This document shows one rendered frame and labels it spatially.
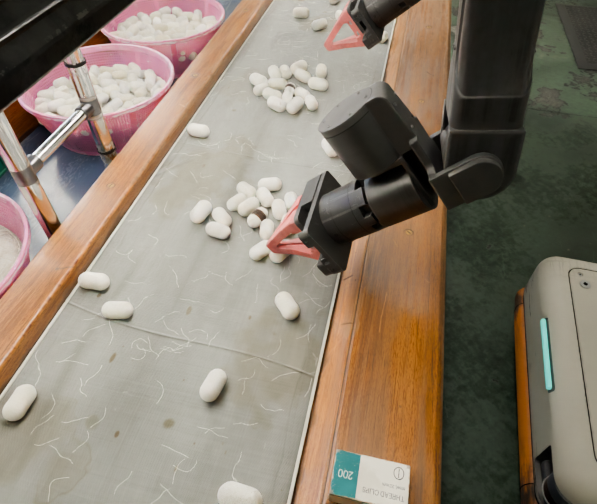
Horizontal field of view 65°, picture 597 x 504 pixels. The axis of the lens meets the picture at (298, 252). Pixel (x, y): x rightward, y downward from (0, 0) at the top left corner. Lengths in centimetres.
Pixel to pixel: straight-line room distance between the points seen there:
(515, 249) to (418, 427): 135
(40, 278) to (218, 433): 27
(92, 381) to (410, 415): 31
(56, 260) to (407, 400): 42
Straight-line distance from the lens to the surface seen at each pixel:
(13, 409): 53
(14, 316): 58
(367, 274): 54
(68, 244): 63
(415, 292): 53
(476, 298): 156
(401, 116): 41
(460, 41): 40
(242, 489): 43
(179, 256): 60
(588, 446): 110
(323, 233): 47
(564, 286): 131
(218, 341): 52
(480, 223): 180
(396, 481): 41
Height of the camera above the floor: 118
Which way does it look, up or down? 48 degrees down
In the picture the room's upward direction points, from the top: straight up
